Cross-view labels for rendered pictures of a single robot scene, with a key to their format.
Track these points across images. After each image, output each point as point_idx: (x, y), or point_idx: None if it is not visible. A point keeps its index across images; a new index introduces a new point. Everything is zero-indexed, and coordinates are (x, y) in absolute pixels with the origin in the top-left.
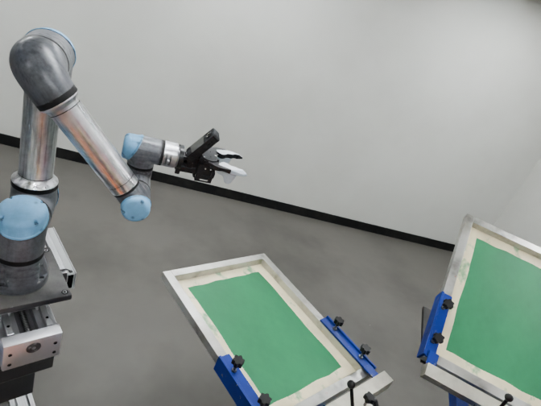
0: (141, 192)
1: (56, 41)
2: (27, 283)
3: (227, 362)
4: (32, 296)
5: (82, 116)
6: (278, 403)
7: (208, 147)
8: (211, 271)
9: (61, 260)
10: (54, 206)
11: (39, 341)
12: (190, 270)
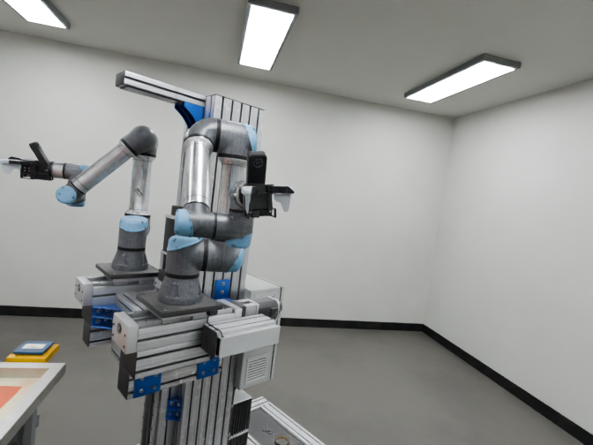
0: (190, 209)
1: (223, 120)
2: (161, 292)
3: None
4: (156, 303)
5: (191, 150)
6: None
7: (247, 169)
8: None
9: (236, 332)
10: (220, 256)
11: (121, 323)
12: None
